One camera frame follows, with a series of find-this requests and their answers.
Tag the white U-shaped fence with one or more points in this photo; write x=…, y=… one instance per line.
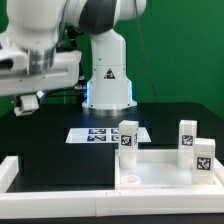
x=98, y=203

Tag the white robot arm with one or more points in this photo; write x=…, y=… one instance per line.
x=52, y=44

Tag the fiducial marker sheet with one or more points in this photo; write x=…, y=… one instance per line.
x=101, y=135

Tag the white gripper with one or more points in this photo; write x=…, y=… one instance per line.
x=63, y=74

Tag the white square table top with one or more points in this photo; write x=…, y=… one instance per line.
x=158, y=169

